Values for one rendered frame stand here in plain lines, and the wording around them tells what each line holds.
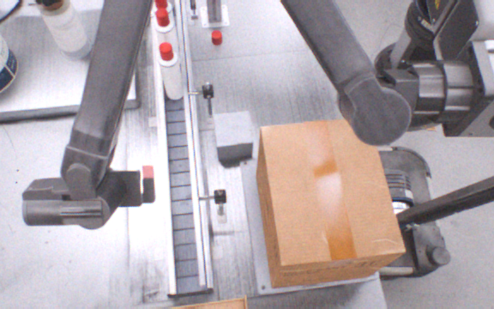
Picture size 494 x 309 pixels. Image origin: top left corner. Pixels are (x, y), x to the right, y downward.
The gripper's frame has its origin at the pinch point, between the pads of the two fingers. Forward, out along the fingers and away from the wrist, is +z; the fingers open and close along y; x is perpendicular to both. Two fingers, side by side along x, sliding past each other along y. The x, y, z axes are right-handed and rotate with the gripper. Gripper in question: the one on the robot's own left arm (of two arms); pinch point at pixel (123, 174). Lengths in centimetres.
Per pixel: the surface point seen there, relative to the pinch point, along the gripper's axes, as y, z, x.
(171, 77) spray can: -4.6, 36.3, -15.6
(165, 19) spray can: -3.8, 37.4, -30.3
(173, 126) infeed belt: -4.1, 39.7, -2.0
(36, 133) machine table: 35, 44, 0
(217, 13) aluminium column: -16, 67, -33
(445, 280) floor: -109, 91, 77
